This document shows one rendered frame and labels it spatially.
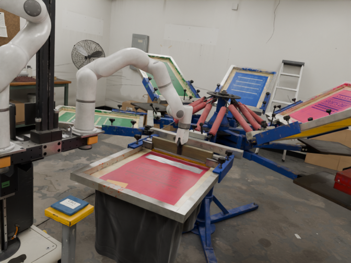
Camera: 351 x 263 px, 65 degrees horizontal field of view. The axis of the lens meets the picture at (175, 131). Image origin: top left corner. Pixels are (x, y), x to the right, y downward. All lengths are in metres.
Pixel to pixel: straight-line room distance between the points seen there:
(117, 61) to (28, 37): 0.46
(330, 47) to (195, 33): 2.53
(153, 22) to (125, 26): 0.73
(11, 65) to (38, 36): 0.16
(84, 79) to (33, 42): 0.35
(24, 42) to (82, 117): 0.48
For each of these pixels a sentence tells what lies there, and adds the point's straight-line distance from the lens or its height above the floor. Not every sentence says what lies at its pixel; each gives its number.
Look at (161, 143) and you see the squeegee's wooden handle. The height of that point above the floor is 1.03.
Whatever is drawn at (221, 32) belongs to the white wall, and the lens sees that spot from 5.90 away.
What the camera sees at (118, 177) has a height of 0.96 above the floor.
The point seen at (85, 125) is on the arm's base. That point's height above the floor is 1.18.
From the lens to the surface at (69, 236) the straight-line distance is 1.23.
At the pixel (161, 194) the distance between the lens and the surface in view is 1.30.
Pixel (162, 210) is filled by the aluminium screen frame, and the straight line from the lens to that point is 1.15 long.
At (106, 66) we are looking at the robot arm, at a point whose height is 1.48.
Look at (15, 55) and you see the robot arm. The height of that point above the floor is 1.51.
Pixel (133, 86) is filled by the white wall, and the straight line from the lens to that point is 6.72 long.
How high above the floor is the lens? 1.58
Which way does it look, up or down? 15 degrees down
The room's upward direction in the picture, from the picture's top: 8 degrees clockwise
